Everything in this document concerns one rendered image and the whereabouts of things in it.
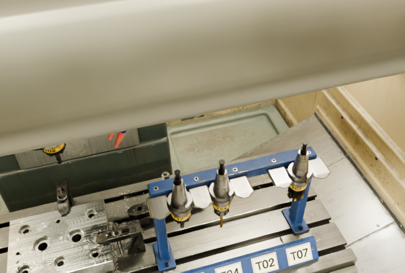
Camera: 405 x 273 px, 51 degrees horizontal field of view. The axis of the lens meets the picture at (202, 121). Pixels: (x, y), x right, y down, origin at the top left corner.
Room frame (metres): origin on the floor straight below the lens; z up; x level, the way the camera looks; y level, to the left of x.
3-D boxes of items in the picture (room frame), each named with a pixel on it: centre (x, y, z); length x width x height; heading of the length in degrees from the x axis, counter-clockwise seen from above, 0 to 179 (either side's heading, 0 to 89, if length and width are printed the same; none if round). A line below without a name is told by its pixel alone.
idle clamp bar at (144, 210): (0.88, 0.13, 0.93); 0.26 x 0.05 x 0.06; 110
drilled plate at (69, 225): (0.72, 0.44, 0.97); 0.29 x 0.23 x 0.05; 105
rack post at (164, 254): (0.71, 0.13, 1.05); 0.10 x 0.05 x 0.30; 15
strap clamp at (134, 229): (0.73, 0.26, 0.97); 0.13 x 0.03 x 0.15; 105
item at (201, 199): (0.68, 0.01, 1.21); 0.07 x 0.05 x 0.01; 15
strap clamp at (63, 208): (0.87, 0.46, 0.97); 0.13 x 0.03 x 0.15; 15
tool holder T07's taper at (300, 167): (0.76, -0.26, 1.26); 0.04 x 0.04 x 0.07
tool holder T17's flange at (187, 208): (0.67, 0.06, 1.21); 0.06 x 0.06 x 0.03
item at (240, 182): (0.71, -0.10, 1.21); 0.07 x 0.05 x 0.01; 15
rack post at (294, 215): (0.82, -0.29, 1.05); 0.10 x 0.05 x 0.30; 15
